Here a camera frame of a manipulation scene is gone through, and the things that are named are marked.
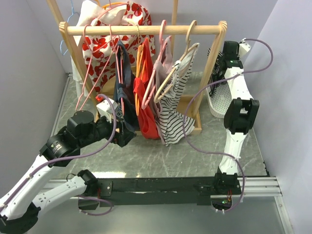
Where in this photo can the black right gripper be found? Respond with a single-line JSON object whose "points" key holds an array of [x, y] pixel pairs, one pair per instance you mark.
{"points": [[236, 53]]}

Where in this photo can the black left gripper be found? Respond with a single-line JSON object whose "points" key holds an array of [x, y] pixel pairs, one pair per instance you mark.
{"points": [[124, 136]]}

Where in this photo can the dark striped tank top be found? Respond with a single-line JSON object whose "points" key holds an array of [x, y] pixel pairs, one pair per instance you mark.
{"points": [[213, 88]]}

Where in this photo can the navy blue tank top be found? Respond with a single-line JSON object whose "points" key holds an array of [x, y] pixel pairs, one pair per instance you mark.
{"points": [[130, 117]]}

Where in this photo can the red tank top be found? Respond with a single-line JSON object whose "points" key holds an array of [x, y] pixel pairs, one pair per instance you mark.
{"points": [[145, 115]]}

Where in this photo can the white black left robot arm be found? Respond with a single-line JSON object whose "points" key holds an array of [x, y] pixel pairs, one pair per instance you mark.
{"points": [[22, 206]]}

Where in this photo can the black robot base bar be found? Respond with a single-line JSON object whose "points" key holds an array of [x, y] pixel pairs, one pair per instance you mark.
{"points": [[164, 190]]}

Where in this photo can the pink plastic hanger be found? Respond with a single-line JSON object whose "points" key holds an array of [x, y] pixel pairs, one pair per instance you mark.
{"points": [[164, 59]]}

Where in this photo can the white black striped tank top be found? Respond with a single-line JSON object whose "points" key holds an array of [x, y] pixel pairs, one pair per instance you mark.
{"points": [[173, 124]]}

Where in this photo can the orange hanger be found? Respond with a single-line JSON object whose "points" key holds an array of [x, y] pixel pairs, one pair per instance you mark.
{"points": [[138, 73]]}

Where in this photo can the pale pink tank top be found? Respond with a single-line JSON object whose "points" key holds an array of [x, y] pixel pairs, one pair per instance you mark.
{"points": [[162, 68]]}

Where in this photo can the white perforated plastic basket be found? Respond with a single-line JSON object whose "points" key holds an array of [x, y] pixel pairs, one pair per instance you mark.
{"points": [[220, 102]]}

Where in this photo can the wooden clothes rack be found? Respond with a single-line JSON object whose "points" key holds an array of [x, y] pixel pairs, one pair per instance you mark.
{"points": [[186, 104]]}

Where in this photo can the red floral white dress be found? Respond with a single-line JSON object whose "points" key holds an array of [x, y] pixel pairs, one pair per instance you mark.
{"points": [[131, 14]]}

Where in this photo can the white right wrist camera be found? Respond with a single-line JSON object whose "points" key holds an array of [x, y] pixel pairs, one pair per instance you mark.
{"points": [[244, 48]]}

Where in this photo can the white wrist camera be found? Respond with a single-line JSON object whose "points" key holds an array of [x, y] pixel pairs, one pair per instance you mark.
{"points": [[244, 48], [106, 106]]}

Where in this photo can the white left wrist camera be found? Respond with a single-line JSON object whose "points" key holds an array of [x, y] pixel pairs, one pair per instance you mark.
{"points": [[106, 106]]}

